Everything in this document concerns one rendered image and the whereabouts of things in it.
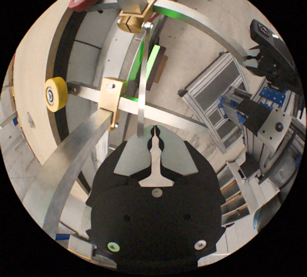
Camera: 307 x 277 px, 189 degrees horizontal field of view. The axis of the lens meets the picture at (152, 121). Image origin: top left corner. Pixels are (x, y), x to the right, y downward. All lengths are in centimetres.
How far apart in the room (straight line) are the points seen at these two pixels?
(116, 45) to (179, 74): 77
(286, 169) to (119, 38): 83
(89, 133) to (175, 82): 99
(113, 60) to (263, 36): 48
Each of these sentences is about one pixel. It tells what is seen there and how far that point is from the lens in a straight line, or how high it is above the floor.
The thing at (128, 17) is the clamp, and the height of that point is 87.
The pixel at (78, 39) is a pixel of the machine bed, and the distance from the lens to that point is 38.
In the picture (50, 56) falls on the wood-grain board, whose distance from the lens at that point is 29.
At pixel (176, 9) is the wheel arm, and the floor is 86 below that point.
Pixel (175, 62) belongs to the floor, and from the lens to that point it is 107.
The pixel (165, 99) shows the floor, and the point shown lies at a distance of 107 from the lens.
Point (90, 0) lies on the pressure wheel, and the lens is 27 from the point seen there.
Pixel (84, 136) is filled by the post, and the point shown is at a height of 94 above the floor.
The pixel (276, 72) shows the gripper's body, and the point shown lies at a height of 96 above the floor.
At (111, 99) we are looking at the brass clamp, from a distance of 22.
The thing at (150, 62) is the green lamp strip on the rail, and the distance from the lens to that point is 33.
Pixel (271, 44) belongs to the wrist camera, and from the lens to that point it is 21.
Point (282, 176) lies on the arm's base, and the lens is 49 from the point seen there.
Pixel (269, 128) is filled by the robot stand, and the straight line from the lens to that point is 37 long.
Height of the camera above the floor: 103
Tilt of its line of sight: 62 degrees down
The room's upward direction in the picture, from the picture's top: 179 degrees counter-clockwise
